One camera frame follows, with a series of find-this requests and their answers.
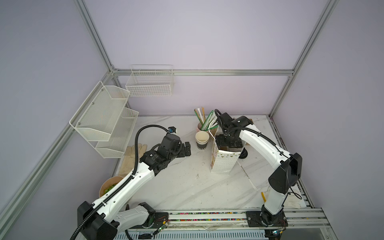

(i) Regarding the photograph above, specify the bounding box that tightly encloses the stack of black lids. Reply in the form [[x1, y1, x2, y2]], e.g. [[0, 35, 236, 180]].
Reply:
[[239, 148, 248, 160]]

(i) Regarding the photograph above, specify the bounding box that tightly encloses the stack of paper cups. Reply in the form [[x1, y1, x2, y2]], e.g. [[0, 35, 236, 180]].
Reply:
[[195, 131, 210, 150]]

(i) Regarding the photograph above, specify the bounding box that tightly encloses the white paper takeout bag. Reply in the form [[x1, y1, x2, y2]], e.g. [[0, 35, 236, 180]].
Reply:
[[208, 122, 244, 175]]

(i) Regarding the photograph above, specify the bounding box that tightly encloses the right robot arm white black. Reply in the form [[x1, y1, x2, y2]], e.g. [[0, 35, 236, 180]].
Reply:
[[214, 109, 303, 227]]

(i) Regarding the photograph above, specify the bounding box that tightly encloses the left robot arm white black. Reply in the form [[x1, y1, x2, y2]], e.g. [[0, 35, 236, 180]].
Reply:
[[71, 133, 191, 240]]

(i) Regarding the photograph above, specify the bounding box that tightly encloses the pink straw holder cup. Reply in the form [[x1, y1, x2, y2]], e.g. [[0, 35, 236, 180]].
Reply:
[[196, 123, 209, 134]]

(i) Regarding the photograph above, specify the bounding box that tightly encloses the beige glove left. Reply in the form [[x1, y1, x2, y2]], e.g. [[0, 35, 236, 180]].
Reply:
[[118, 144, 148, 177]]

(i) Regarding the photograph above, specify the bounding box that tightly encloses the white wrapped straw on table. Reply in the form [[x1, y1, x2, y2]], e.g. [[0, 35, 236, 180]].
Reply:
[[237, 161, 258, 191]]

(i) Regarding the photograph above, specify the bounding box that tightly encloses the brown bowl with greens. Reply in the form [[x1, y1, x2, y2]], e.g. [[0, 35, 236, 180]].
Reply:
[[99, 176, 123, 197]]

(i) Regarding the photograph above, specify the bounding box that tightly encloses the white mesh two-tier shelf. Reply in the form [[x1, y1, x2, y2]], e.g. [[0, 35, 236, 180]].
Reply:
[[69, 82, 139, 159]]

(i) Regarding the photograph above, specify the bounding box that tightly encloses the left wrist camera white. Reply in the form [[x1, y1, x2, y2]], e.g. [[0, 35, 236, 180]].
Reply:
[[168, 127, 177, 134]]

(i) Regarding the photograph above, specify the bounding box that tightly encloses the yellow handled tool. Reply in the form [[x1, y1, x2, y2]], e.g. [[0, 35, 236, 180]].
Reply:
[[261, 192, 267, 203]]

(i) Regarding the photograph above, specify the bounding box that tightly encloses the white wire basket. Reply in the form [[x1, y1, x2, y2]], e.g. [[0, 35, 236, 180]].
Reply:
[[126, 65, 174, 97]]

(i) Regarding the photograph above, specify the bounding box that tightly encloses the black corrugated cable left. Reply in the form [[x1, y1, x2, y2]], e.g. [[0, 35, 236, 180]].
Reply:
[[69, 124, 170, 240]]

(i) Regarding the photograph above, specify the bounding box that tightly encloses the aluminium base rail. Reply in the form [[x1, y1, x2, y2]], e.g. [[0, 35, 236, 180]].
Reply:
[[79, 207, 338, 240]]

